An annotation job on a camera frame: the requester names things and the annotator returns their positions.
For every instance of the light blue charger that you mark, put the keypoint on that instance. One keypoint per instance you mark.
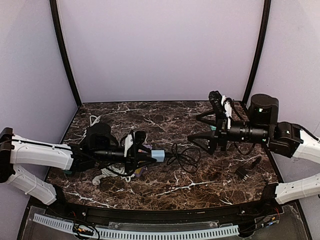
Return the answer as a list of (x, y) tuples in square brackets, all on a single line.
[(158, 155)]

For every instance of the white slotted cable duct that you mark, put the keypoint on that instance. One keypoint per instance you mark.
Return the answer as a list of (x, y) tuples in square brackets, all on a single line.
[(135, 231)]

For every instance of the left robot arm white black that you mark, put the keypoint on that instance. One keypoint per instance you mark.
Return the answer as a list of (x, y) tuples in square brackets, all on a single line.
[(99, 146)]

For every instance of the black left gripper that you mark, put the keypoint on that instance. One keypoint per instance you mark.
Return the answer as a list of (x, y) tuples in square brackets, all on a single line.
[(135, 155)]

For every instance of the black frame post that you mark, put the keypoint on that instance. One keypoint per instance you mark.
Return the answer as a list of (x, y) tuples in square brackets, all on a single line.
[(258, 50), (63, 51)]

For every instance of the right black frame post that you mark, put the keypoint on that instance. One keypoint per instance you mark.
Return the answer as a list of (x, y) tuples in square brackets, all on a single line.
[(258, 50)]

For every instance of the left black frame post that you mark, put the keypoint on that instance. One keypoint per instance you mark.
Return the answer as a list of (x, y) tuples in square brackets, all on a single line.
[(63, 51)]

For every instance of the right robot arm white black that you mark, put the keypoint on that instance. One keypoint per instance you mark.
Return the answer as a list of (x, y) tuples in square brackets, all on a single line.
[(262, 127)]

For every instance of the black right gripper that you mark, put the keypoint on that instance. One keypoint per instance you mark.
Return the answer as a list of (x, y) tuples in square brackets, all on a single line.
[(220, 131)]

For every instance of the purple power strip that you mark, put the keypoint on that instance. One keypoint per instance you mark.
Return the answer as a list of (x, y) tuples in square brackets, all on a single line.
[(138, 172)]

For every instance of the black front aluminium rail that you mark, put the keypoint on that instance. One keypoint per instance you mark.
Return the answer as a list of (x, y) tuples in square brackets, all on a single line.
[(238, 214)]

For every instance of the black plug adapter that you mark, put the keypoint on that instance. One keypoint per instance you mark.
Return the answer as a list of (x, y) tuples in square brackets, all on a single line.
[(242, 173)]

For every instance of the blue adapter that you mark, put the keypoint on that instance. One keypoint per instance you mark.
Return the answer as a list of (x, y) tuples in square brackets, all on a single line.
[(148, 147)]

